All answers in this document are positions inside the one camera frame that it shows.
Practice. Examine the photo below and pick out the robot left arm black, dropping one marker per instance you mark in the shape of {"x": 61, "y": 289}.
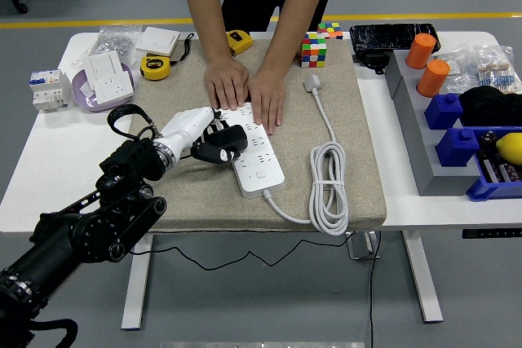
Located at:
{"x": 73, "y": 230}

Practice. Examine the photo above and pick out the white power strip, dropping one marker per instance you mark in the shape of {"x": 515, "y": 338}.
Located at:
{"x": 261, "y": 177}

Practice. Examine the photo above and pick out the person's right hand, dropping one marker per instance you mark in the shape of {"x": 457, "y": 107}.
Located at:
{"x": 226, "y": 79}

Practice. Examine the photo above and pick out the person's left forearm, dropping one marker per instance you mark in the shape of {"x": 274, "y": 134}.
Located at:
{"x": 302, "y": 10}

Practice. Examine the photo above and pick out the white circuit breaker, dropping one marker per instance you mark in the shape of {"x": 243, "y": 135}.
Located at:
{"x": 49, "y": 89}

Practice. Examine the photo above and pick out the clear bag with parts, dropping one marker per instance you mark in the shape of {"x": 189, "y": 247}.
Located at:
{"x": 458, "y": 62}

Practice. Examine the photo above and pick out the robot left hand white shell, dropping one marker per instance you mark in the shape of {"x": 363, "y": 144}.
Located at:
{"x": 185, "y": 126}

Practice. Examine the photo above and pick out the yellow lemon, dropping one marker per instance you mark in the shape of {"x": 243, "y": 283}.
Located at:
{"x": 510, "y": 147}

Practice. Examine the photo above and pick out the silver metal bracket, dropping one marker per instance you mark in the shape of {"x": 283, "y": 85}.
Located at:
{"x": 361, "y": 246}

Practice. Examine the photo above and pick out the small blue block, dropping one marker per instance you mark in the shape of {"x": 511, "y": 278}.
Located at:
{"x": 442, "y": 111}

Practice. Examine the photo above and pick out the clear bag of screws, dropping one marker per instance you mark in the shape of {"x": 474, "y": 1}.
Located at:
{"x": 112, "y": 40}

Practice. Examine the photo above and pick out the large rubik's cube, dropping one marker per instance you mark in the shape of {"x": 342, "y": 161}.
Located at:
{"x": 313, "y": 52}

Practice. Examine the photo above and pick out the white table leg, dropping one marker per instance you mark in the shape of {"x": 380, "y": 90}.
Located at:
{"x": 134, "y": 291}
{"x": 424, "y": 283}

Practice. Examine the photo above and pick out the black cloth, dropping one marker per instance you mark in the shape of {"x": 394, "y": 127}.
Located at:
{"x": 489, "y": 105}

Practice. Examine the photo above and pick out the grey-brown mat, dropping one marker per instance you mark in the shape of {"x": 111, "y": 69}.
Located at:
{"x": 295, "y": 140}

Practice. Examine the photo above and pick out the person's right forearm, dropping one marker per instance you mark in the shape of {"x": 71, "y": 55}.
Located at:
{"x": 207, "y": 10}

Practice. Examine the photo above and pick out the black adapter box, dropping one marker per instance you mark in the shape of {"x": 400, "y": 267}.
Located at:
{"x": 369, "y": 60}

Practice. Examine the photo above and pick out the white flat switch box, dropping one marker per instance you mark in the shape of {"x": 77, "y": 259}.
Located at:
{"x": 157, "y": 40}

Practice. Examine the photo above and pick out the black glossy tray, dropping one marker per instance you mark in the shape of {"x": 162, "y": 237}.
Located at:
{"x": 387, "y": 36}

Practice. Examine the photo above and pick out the person's left hand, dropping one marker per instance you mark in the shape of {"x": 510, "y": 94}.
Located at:
{"x": 269, "y": 95}

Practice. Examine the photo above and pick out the small rubik's cube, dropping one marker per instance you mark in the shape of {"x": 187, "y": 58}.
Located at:
{"x": 329, "y": 30}

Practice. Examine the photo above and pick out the dark cylindrical parts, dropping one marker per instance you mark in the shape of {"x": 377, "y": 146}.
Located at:
{"x": 503, "y": 173}

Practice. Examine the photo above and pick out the boxy yellow tape measure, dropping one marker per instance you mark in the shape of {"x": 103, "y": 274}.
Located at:
{"x": 241, "y": 40}

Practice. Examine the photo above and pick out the black plug adapter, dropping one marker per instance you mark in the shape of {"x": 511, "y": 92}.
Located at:
{"x": 234, "y": 138}

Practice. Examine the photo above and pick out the large blue block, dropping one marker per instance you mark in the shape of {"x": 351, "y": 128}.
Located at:
{"x": 458, "y": 148}

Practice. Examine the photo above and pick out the white wall switch panel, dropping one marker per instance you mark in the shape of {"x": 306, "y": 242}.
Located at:
{"x": 104, "y": 64}

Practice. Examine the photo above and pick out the blue plastic bin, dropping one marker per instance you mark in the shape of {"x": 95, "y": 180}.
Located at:
{"x": 485, "y": 191}

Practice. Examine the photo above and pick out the white wall socket panel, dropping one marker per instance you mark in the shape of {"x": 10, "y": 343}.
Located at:
{"x": 114, "y": 87}

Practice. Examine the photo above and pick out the orange cylinder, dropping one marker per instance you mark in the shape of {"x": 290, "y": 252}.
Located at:
{"x": 432, "y": 79}
{"x": 420, "y": 50}

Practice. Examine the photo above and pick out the black table control panel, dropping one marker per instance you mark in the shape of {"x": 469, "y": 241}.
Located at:
{"x": 491, "y": 233}

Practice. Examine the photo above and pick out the clear bag of resistors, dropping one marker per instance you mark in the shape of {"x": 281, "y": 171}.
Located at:
{"x": 495, "y": 71}

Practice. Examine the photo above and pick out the purple bowl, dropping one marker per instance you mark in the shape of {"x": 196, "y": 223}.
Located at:
{"x": 87, "y": 103}

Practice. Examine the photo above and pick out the dark round knob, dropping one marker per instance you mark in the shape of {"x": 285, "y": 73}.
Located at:
{"x": 488, "y": 139}

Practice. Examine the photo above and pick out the round yellow tape measure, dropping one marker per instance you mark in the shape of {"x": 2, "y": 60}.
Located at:
{"x": 155, "y": 69}

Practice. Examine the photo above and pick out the grey stepped block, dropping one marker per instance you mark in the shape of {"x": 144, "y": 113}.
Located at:
{"x": 424, "y": 152}

